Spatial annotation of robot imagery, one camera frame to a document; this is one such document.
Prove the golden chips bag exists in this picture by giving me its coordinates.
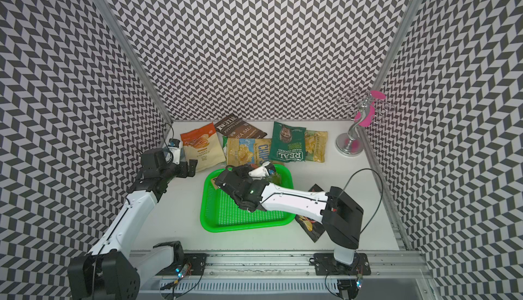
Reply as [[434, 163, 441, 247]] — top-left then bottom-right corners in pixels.
[[211, 167, 283, 189]]

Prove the black Krax chips bag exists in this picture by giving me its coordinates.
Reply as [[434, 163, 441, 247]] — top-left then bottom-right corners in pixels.
[[295, 183, 328, 244]]

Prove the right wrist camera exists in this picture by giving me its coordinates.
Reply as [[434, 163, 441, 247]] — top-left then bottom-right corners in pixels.
[[249, 161, 276, 178]]

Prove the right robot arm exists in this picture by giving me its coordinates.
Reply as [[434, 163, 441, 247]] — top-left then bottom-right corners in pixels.
[[215, 162, 364, 265]]

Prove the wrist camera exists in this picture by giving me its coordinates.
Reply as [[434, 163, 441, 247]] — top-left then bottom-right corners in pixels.
[[168, 139, 183, 165], [249, 161, 276, 178]]

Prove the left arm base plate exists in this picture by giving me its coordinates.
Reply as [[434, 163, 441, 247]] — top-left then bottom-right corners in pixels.
[[172, 253, 207, 278]]

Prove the yellow green chips bag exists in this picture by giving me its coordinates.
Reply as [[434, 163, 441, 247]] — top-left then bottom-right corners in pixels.
[[305, 130, 328, 163]]

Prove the orange white chips bag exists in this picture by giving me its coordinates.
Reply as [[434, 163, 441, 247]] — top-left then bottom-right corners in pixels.
[[181, 123, 226, 172]]

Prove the green Real chips bag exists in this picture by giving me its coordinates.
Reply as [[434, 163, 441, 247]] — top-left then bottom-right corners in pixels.
[[269, 122, 306, 163]]

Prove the brown kettle chips bag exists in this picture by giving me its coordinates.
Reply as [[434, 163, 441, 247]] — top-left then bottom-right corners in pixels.
[[215, 114, 267, 139]]

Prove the yellow blue chips bag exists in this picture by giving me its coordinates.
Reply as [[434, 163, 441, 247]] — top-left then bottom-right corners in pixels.
[[226, 138, 272, 166]]

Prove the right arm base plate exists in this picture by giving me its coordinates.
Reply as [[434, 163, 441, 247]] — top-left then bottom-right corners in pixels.
[[309, 252, 371, 277]]

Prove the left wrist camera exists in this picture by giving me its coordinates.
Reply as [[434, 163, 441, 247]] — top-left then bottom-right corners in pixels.
[[168, 139, 183, 165]]

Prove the silver pink mug tree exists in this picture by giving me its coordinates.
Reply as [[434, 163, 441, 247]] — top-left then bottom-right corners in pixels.
[[336, 90, 386, 156]]

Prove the aluminium front rail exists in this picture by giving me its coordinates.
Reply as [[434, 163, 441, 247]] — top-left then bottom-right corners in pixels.
[[87, 250, 434, 284]]

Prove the green plastic basket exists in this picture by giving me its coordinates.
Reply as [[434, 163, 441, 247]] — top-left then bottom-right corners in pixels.
[[200, 169, 295, 233]]

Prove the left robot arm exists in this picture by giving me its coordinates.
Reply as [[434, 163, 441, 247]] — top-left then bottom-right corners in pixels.
[[68, 148, 197, 299]]

